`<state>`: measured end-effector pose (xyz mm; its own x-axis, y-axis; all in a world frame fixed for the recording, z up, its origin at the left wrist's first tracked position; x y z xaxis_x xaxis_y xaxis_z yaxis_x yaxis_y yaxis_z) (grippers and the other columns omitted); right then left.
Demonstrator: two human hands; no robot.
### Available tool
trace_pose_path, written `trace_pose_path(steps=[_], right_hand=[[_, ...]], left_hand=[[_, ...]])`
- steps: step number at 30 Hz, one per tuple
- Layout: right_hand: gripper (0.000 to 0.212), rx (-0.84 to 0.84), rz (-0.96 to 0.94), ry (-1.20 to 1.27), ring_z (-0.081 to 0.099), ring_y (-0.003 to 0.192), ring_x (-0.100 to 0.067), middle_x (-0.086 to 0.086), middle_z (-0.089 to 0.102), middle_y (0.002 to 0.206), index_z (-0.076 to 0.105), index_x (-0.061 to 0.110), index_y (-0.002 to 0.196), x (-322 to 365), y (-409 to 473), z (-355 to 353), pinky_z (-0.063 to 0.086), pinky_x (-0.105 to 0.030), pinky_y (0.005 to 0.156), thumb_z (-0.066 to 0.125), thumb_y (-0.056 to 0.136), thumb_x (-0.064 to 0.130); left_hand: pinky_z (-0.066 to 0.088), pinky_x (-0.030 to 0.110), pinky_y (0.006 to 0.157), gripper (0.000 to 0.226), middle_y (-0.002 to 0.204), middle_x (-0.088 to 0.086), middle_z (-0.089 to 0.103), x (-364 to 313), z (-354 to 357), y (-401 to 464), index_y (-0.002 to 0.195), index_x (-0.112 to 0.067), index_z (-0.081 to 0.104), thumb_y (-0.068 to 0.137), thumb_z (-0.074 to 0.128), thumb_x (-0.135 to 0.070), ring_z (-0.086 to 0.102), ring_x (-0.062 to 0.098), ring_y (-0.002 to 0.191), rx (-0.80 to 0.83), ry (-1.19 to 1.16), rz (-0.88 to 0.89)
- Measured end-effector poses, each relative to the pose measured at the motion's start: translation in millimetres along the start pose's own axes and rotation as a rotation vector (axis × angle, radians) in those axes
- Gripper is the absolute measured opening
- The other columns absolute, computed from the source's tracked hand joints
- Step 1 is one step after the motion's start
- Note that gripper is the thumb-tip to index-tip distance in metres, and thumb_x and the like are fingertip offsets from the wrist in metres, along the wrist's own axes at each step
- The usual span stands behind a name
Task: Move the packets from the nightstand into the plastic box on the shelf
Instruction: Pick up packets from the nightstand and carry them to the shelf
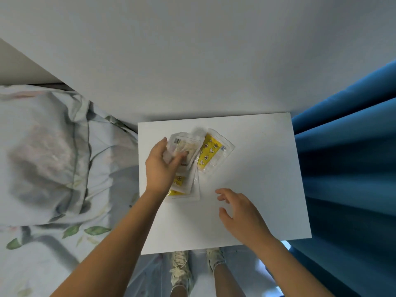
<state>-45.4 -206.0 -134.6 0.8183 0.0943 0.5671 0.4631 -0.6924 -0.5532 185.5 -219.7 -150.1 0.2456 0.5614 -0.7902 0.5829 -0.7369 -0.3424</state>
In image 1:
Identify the floral bed sheet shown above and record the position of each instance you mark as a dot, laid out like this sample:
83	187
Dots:
37	259

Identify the person's right white shoe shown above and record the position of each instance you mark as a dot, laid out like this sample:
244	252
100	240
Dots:
216	258

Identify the white bedside table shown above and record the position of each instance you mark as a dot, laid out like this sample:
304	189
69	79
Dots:
263	167

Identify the person's white shoe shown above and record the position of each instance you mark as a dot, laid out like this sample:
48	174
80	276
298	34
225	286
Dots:
216	258
181	269

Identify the floral pillow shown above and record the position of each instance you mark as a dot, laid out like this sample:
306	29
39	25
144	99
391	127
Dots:
46	151

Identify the person's left leg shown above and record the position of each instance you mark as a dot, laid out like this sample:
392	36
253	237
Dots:
179	292

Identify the person's right hand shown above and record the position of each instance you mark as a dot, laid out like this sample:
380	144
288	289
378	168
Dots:
247	222

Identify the person's left forearm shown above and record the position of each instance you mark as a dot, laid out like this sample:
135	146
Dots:
111	247

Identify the person's right forearm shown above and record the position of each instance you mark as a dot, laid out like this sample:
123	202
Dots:
290	272

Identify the blue curtain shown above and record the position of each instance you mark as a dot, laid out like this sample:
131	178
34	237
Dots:
355	182

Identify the person's left hand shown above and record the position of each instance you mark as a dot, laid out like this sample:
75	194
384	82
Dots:
159	176

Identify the person's left white shoe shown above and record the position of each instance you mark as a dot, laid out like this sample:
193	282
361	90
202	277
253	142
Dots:
181	269

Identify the person's leg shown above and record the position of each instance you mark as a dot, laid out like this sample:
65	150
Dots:
227	283
179	292

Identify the person's right leg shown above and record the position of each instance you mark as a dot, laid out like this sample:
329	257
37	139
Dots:
227	283

